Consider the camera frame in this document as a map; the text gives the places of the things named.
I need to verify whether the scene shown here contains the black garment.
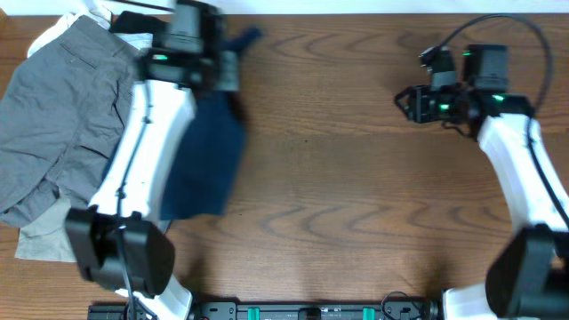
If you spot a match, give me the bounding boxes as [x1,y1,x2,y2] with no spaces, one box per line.
[108,11,167,35]

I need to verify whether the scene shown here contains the beige shorts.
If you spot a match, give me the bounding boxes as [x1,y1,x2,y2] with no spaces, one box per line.
[14,196,76,263]

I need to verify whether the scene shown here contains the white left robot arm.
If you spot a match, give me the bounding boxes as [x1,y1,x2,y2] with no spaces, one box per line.
[64,1,236,319]

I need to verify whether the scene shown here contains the light blue garment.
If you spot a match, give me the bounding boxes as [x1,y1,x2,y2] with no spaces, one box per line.
[116,33,154,51]

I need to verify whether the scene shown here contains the grey shorts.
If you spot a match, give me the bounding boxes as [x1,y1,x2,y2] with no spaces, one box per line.
[1,17,136,228]

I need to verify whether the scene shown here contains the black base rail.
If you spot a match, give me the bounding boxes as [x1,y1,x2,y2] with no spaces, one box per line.
[87,300,444,320]

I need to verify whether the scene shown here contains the navy blue shorts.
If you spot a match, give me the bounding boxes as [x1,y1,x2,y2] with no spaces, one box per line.
[158,26,264,221]

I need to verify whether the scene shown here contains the white garment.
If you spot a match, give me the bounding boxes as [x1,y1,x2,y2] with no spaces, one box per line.
[27,1,112,58]

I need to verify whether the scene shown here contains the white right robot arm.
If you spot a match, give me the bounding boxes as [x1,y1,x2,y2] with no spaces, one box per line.
[394,44,568,319]

